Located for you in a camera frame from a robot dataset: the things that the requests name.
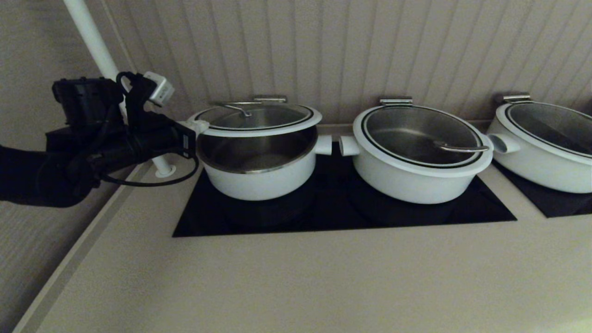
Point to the white pot with steel insert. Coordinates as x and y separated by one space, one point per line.
407 189
259 185
545 175

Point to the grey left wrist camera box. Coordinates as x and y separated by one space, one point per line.
159 89

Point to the steel hinge bracket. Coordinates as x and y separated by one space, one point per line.
270 98
396 101
513 98

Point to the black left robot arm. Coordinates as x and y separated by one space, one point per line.
41 175

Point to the wide black glass cooktop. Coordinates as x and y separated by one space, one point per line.
323 217

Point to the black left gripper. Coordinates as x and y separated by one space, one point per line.
148 141

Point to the white support pole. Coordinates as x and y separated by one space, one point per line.
92 37

